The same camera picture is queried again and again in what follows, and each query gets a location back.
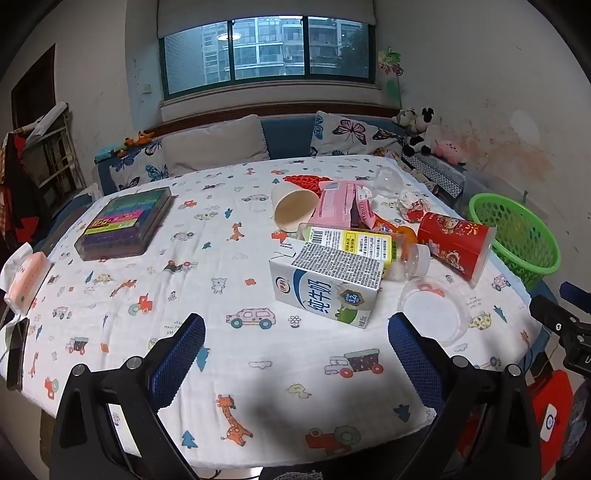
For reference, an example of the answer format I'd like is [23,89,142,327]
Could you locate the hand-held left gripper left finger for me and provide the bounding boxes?
[48,312,206,480]

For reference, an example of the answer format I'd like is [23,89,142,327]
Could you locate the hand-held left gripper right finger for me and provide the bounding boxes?
[388,312,541,480]

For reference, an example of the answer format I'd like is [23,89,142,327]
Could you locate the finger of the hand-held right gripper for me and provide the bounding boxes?
[560,281,591,303]
[530,295,591,344]

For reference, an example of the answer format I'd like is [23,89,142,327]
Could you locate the clear round plastic container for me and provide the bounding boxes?
[399,277,471,343]

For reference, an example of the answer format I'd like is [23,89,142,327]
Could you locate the green plastic basket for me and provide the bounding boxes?
[468,193,561,289]

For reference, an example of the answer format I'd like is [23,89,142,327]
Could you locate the white blue milk carton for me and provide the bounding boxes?
[269,242,385,329]

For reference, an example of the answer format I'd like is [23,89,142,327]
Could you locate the red paper cup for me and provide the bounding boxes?
[417,212,497,282]

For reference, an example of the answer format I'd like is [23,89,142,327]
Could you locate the clear plastic bottle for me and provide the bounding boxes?
[295,222,432,282]

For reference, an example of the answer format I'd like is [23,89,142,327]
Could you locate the pink packet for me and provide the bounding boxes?
[314,181,377,229]

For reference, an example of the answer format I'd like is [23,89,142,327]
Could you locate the white paper cup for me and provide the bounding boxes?
[271,186,320,233]

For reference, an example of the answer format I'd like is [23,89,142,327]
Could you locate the printed cartoon blanket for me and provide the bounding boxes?
[0,154,546,472]

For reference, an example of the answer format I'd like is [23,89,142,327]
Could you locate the orange snack packet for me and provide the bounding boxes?
[368,216,403,237]

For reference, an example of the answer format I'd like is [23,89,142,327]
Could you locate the crumpled white red wrapper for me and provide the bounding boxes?
[397,191,435,224]

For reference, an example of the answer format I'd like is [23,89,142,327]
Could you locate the colourful box in clear case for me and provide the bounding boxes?
[74,187,174,261]

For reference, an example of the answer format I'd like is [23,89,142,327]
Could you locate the pink power strip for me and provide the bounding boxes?
[4,251,51,315]

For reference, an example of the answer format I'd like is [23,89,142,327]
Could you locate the clear plastic dome lid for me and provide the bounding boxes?
[373,166,407,197]

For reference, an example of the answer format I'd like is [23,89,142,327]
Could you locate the black white patterned cushion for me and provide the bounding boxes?
[406,154,465,199]

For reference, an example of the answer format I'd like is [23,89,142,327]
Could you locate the pink plush toy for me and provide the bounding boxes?
[431,138,467,166]

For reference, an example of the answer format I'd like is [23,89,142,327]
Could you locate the small butterfly print pillow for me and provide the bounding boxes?
[108,138,169,192]

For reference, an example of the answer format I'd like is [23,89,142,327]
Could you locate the red foam net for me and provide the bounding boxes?
[283,174,333,195]

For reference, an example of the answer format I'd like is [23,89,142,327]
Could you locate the beige cushion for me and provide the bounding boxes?
[161,114,271,176]

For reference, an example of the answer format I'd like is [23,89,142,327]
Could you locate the black white cow plush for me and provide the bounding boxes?
[402,107,439,158]

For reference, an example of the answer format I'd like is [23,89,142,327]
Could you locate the orange plush toy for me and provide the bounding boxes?
[115,130,155,153]

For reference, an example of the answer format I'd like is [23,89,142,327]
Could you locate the large butterfly print pillow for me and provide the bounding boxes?
[309,111,404,160]

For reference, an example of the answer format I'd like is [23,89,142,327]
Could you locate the red black clothes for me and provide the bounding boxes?
[0,131,44,232]

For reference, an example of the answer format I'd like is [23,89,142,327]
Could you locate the metal shelf rack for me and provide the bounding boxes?
[18,104,86,195]

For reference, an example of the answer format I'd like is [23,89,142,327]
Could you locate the green pinwheel toy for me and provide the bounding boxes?
[378,46,407,109]

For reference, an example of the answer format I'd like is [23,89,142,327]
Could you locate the dark wooden door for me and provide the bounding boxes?
[11,44,57,130]

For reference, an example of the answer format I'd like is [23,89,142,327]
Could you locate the window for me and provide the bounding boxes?
[159,16,376,100]

